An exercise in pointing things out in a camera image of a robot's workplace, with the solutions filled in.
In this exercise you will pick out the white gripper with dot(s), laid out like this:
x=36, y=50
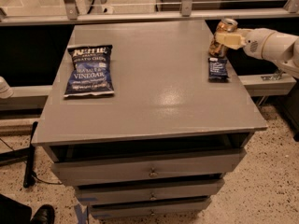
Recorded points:
x=253, y=45

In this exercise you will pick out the orange soda can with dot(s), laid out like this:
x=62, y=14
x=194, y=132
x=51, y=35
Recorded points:
x=217, y=49

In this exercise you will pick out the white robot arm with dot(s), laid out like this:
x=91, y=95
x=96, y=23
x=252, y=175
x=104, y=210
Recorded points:
x=265, y=44

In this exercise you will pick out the blue rxbar blueberry bar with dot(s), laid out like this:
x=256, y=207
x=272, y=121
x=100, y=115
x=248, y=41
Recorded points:
x=217, y=70

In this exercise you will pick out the top grey drawer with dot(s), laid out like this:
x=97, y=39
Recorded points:
x=83, y=173

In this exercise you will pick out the grey drawer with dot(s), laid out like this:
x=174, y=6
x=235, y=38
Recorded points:
x=149, y=208
x=149, y=192
x=83, y=173

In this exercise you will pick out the grey drawer cabinet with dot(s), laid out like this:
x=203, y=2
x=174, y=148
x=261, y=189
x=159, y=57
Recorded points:
x=163, y=102

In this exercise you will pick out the blue kettle chips bag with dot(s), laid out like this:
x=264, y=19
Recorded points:
x=91, y=74

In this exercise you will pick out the middle grey drawer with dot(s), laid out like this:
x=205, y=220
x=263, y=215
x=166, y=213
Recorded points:
x=149, y=192

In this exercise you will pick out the bottom grey drawer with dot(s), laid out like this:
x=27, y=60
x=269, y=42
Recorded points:
x=149, y=208

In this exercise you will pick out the white cylindrical object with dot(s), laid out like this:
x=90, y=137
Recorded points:
x=5, y=90

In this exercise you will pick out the black pole stand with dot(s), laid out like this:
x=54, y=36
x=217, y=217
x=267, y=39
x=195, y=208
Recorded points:
x=29, y=179

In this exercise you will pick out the black shoe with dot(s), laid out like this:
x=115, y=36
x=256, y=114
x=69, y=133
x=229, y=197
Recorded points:
x=44, y=215

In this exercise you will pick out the metal railing frame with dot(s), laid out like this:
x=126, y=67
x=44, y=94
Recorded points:
x=45, y=12

